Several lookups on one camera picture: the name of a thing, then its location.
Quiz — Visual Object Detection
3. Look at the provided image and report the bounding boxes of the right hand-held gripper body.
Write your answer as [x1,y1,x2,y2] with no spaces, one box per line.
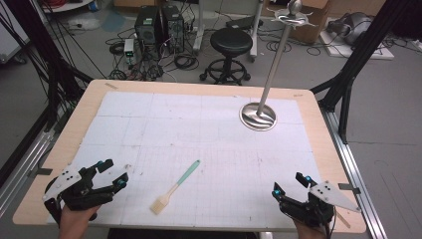
[279,180,362,231]

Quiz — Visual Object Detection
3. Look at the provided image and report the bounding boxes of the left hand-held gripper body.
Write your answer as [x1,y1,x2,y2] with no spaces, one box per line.
[42,164,117,225]

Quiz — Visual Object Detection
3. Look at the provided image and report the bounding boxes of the teal handled pastry brush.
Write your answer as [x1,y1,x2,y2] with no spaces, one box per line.
[149,159,202,215]

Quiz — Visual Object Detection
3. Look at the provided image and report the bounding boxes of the steel utensil stand with hooks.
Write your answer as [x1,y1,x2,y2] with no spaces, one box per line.
[238,0,315,132]

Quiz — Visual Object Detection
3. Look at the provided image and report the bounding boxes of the person's right hand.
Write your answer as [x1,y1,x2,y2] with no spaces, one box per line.
[293,219,330,239]

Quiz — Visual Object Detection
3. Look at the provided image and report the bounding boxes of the person's left hand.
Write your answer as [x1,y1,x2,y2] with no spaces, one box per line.
[59,203,102,239]

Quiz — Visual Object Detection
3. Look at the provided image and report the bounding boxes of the black tape piece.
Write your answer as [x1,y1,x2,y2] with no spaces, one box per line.
[337,182,361,195]
[27,167,54,177]

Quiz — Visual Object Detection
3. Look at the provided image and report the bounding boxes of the white gridded mat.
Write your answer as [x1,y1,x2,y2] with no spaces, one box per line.
[48,91,327,231]

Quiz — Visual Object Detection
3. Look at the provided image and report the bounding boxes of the small grey power unit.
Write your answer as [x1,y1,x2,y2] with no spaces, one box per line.
[123,38,135,65]

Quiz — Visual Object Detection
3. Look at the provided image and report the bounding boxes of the black computer tower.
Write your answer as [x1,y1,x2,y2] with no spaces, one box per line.
[133,6,161,48]
[160,4,185,55]

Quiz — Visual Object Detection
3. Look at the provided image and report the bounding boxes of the white flat board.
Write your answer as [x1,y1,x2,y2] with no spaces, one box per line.
[319,31,396,62]

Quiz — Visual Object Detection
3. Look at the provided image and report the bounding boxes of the white stand leg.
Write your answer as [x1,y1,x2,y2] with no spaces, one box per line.
[192,0,205,56]
[248,0,265,64]

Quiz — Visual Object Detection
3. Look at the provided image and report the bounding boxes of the black round stool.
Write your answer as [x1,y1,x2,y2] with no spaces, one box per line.
[199,27,254,86]

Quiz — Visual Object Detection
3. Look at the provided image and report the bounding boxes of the large cardboard box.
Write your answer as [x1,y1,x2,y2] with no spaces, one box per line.
[261,0,332,45]

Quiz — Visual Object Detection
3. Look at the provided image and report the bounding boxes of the grey bag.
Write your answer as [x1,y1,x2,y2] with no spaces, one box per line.
[325,12,373,47]

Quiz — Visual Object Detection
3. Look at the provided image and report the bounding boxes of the black flat device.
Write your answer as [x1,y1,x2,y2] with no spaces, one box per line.
[226,15,264,31]

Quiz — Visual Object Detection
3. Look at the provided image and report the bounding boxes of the aluminium rail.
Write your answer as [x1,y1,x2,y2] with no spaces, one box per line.
[319,108,388,239]
[0,128,56,218]

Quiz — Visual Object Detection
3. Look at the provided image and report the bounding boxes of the tangle of black floor cables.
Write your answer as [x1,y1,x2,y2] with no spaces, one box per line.
[105,28,201,83]

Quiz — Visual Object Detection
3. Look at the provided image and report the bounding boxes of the black metal frame post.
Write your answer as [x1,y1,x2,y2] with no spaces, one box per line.
[3,0,95,132]
[310,0,412,144]

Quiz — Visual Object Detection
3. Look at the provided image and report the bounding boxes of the coiled black cable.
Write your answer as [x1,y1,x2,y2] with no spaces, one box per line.
[265,39,294,54]

